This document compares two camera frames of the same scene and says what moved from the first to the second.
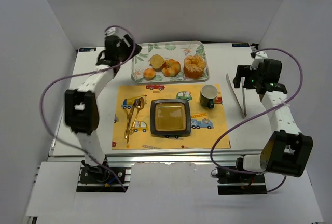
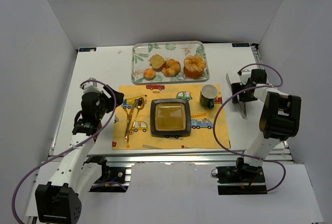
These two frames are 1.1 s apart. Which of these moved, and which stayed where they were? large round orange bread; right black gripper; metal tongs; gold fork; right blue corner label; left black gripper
Moved: left black gripper; right black gripper
Stayed: gold fork; large round orange bread; right blue corner label; metal tongs
